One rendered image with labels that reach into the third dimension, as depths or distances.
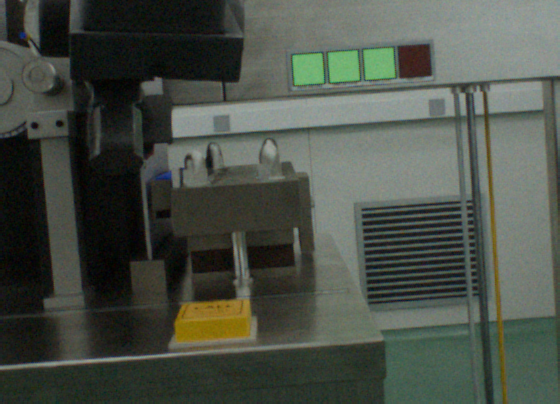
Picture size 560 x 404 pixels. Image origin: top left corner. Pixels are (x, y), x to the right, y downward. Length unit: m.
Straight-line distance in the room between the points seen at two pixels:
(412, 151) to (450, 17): 2.38
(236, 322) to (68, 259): 0.31
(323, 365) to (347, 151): 2.97
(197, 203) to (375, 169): 2.76
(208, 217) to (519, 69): 0.65
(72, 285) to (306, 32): 0.60
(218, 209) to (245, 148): 2.70
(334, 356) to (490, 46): 0.77
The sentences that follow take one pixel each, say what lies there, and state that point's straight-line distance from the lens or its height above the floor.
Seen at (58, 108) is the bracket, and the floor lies 1.14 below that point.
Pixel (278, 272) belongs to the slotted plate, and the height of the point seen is 0.91.
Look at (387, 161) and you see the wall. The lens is 3.70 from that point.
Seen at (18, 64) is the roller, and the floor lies 1.20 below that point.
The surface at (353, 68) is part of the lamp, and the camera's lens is 1.32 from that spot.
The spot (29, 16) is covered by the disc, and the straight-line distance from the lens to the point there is 1.05.
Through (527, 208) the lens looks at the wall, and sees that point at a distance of 3.87.
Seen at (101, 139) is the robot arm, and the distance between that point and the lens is 0.80.
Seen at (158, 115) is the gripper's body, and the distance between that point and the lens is 0.95.
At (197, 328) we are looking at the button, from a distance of 0.75.
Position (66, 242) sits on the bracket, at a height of 0.97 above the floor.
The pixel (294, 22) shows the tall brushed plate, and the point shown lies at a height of 1.27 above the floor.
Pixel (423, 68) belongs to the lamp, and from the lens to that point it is 1.34.
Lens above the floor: 1.11
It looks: 3 degrees down
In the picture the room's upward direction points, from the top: 4 degrees counter-clockwise
